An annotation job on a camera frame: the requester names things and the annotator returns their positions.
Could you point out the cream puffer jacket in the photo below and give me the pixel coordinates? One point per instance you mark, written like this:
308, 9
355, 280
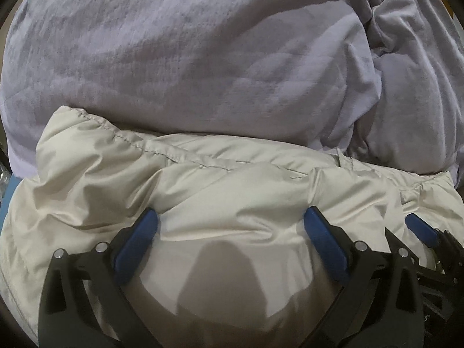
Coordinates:
217, 195

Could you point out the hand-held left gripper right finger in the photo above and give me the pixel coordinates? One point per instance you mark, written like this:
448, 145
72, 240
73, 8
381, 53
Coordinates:
323, 243

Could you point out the lavender grey garment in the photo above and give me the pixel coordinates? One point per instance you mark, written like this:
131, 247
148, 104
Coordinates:
181, 61

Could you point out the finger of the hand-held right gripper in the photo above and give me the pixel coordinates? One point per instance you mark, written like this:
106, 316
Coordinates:
420, 229
393, 241

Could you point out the bed with blue striped sheet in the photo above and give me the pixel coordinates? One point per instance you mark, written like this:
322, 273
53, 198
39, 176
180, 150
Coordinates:
7, 193

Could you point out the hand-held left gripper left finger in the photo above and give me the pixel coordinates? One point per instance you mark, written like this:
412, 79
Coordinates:
137, 243

